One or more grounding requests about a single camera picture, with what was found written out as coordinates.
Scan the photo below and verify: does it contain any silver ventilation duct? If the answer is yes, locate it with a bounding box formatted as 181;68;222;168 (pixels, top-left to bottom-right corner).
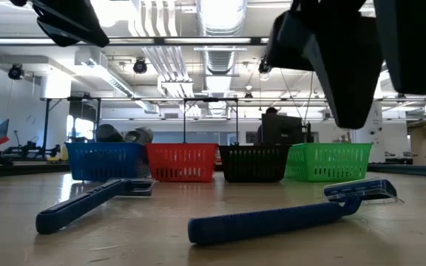
197;0;248;119

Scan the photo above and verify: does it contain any black plastic basket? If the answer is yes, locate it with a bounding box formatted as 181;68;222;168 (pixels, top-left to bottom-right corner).
218;144;292;184

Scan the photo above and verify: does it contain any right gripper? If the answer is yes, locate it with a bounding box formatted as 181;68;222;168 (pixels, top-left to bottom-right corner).
266;0;385;130

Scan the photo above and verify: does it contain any blue plastic basket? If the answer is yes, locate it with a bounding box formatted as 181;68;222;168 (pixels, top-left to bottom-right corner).
64;142;151;183

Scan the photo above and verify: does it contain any thin hanging background cable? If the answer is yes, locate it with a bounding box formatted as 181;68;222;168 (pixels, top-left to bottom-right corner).
278;69;303;120
302;71;314;125

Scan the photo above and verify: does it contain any red plastic basket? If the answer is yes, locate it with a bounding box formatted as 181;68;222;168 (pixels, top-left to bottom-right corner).
145;143;220;183

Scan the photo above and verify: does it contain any black background workstation frame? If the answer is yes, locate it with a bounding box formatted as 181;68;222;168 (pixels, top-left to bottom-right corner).
38;96;240;146

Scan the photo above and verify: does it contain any white round pillar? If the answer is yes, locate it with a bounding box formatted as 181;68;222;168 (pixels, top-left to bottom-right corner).
360;101;385;164

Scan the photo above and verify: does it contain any black metal table frame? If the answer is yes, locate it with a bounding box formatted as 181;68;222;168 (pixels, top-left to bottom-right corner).
0;160;426;179

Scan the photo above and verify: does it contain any black overhead rig beam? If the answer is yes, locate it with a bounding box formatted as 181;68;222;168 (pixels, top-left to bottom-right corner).
0;35;270;47

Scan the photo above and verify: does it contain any black computer monitor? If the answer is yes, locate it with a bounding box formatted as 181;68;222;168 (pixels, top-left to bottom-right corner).
260;113;305;146

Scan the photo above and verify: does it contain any dark blue disposable razor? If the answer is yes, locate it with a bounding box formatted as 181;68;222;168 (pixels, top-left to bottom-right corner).
35;177;158;236
187;177;405;246

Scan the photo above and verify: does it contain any black ceiling spotlight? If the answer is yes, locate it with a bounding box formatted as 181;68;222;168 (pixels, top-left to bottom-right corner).
7;63;25;81
132;58;149;75
257;61;274;75

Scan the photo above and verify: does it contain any person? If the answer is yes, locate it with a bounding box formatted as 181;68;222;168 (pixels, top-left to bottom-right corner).
255;106;279;145

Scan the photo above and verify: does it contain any green plastic basket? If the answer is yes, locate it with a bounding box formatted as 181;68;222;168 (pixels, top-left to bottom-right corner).
283;142;373;183

